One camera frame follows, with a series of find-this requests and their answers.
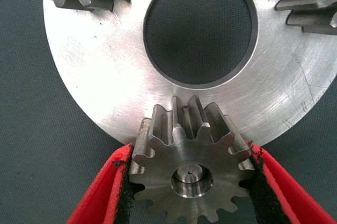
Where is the large steel gear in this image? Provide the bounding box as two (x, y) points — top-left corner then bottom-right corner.
(128, 95), (255, 224)

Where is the round metal plate with hole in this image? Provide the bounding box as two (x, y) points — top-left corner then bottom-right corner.
(42, 0), (337, 147)

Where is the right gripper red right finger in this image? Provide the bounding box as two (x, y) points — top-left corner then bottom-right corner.
(244, 141), (337, 224)

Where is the dark grey table cloth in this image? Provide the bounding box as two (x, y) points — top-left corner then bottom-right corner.
(0, 0), (337, 224)

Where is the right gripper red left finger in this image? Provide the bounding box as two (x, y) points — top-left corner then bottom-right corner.
(65, 144), (135, 224)

